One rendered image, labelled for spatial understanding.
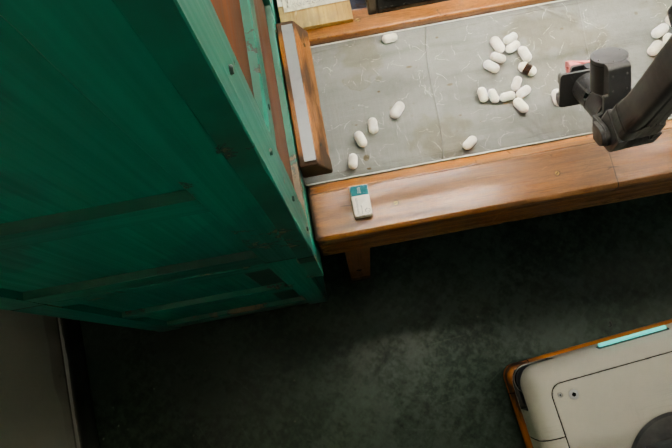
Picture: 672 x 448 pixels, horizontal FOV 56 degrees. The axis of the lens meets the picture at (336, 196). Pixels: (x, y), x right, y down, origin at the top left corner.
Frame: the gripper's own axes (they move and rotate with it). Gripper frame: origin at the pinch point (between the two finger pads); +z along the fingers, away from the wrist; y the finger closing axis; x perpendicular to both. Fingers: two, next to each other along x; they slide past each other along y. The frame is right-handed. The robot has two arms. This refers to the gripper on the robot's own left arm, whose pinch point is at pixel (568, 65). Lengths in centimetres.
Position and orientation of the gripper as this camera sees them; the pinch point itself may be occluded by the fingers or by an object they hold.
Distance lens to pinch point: 130.2
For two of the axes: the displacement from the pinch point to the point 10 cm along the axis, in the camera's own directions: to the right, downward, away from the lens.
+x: 1.6, 8.0, 5.8
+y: -9.8, 1.8, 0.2
